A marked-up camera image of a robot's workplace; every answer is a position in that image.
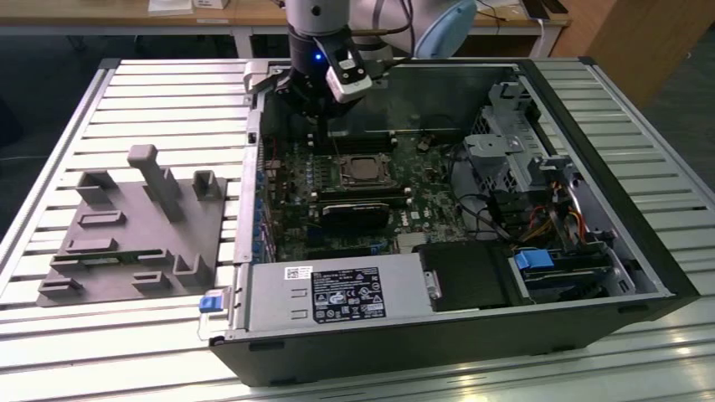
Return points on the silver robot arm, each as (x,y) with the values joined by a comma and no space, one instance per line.
(317,17)

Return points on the RAM slot white clips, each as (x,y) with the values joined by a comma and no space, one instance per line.
(362,134)
(362,193)

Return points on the CPU socket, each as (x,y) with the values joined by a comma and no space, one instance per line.
(365,186)

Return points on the black graphics card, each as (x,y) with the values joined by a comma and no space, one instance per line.
(357,220)

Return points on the green motherboard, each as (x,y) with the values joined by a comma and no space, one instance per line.
(429,209)

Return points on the silver metal drive cage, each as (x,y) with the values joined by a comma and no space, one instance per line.
(502,146)

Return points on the wooden desk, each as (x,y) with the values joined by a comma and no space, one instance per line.
(84,19)

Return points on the small silver chipset heatsink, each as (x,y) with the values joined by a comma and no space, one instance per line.
(412,242)

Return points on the grey plastic parts rack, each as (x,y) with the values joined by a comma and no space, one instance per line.
(128,251)

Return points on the grey power supply unit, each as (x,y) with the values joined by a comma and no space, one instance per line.
(278,301)

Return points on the black plastic shroud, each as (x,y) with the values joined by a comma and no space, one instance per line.
(469,272)

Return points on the blue case latch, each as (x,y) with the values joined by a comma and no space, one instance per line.
(210,303)

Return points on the blue disk carrier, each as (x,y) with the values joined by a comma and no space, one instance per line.
(533,260)

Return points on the wooden cabinet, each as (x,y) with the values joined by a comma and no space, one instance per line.
(641,42)

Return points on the black open PC case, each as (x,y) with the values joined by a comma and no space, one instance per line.
(390,356)

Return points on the black hard disk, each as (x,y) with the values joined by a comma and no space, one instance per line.
(564,287)

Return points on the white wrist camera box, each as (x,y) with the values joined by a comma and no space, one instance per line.
(348,79)

